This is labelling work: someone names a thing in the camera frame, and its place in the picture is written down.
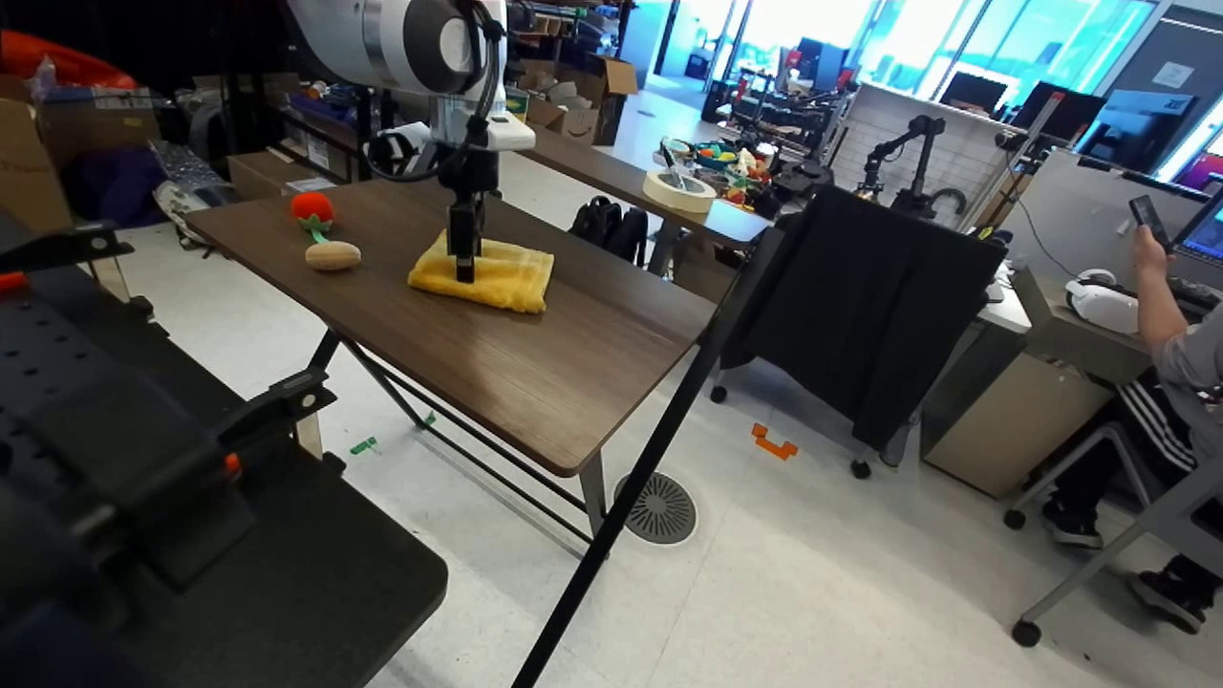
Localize black pegboard robot cart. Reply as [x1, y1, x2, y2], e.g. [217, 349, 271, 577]
[0, 206, 452, 688]

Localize small cardboard box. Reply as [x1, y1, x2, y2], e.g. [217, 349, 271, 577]
[595, 55, 645, 98]

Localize blue laptop screen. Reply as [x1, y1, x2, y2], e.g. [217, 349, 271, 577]
[1170, 186, 1223, 267]

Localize red orange bag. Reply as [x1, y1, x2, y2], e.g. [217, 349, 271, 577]
[0, 28, 142, 94]

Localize seated person grey shirt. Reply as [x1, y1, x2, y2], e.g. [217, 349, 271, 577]
[1041, 298, 1223, 633]

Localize round grey floor drain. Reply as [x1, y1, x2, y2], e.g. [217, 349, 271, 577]
[618, 470, 705, 550]

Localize long grey desk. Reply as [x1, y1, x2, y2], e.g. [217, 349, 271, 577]
[386, 63, 775, 248]

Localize orange black bar clamp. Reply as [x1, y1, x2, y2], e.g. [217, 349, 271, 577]
[210, 363, 345, 485]
[0, 218, 139, 307]

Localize black computer monitor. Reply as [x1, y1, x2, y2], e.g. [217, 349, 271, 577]
[1010, 75, 1108, 144]
[935, 67, 1021, 113]
[1073, 84, 1200, 177]

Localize black metal pole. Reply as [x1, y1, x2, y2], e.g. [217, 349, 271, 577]
[508, 227, 791, 688]

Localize beige pedestal cabinet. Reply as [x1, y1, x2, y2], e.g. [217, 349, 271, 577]
[921, 322, 1119, 500]

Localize beige toy potato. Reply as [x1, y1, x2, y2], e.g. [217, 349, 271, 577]
[297, 238, 367, 278]

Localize seated person's hand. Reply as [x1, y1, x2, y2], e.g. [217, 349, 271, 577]
[1131, 220, 1176, 276]

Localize grey partition panel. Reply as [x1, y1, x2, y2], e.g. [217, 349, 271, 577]
[1004, 144, 1152, 292]

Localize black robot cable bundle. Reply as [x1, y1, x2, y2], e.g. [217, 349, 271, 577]
[472, 0, 512, 144]

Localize black backpack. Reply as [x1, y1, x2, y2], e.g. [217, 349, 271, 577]
[567, 190, 659, 267]

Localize black cloth covered cart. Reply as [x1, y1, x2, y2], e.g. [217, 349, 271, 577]
[707, 182, 1013, 485]

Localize yellow towel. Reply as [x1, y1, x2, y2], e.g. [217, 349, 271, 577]
[401, 227, 561, 322]

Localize black shelving unit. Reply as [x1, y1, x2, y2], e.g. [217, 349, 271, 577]
[224, 0, 391, 182]

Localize black phone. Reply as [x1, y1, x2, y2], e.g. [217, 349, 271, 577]
[1124, 190, 1175, 251]

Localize white rounded device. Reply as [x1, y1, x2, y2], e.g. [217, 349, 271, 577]
[1061, 262, 1158, 340]

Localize black metal table frame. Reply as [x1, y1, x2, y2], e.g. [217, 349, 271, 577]
[296, 322, 617, 554]

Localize dark blue bag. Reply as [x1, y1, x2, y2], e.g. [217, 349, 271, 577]
[63, 144, 175, 233]

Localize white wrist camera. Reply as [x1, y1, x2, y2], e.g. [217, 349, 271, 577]
[484, 112, 542, 156]

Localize cream tape roll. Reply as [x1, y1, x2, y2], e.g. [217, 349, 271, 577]
[640, 164, 722, 220]

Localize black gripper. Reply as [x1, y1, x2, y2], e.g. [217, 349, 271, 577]
[436, 141, 505, 288]

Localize red toy tomato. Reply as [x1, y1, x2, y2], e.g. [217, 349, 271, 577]
[283, 186, 342, 248]

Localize large cardboard box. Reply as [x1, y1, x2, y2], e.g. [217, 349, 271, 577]
[0, 94, 75, 241]

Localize colourful toy pile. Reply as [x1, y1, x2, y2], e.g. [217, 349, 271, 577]
[660, 128, 833, 206]

